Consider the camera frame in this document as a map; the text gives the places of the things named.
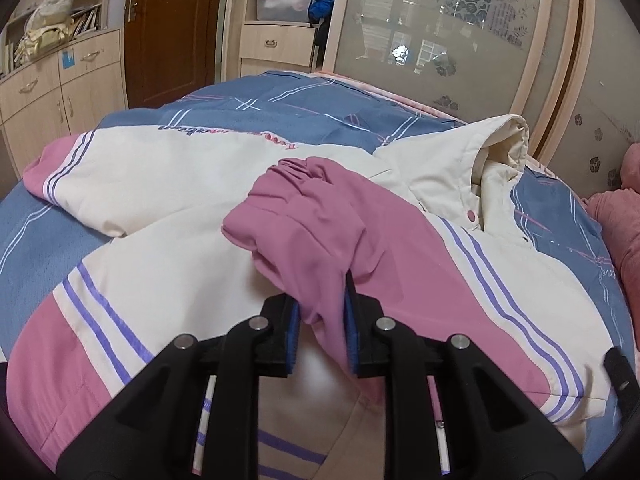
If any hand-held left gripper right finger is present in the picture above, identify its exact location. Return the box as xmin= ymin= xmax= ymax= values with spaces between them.
xmin=342 ymin=272 xmax=586 ymax=480

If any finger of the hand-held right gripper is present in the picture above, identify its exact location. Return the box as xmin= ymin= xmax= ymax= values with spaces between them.
xmin=602 ymin=347 xmax=633 ymax=421

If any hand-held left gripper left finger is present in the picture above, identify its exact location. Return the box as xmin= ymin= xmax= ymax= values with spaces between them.
xmin=55 ymin=294 xmax=301 ymax=480

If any white and pink jacket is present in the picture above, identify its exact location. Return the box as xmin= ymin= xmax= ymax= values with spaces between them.
xmin=5 ymin=115 xmax=618 ymax=480

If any pink blanket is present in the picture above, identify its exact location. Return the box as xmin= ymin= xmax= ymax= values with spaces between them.
xmin=582 ymin=142 xmax=640 ymax=306

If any blue plaid bed sheet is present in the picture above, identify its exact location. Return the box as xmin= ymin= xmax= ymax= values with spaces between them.
xmin=0 ymin=70 xmax=631 ymax=471

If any light wood wardrobe drawer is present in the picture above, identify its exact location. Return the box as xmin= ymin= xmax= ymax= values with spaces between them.
xmin=239 ymin=22 xmax=318 ymax=63

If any light wood cabinet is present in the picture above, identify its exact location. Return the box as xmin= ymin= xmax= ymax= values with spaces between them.
xmin=0 ymin=0 xmax=128 ymax=181

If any wardrobe with frosted glass doors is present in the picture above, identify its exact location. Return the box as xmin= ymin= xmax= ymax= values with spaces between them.
xmin=220 ymin=0 xmax=640 ymax=201

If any blue garment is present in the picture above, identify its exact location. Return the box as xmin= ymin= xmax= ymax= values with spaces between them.
xmin=307 ymin=0 xmax=337 ymax=21

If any brown wooden door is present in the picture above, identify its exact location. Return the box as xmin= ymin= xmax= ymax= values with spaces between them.
xmin=122 ymin=0 xmax=228 ymax=108

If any row of books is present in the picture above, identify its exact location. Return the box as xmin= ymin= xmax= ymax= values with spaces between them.
xmin=70 ymin=2 xmax=103 ymax=36

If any cream cloth bundle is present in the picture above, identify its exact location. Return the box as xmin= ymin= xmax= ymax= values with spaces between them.
xmin=15 ymin=0 xmax=76 ymax=63

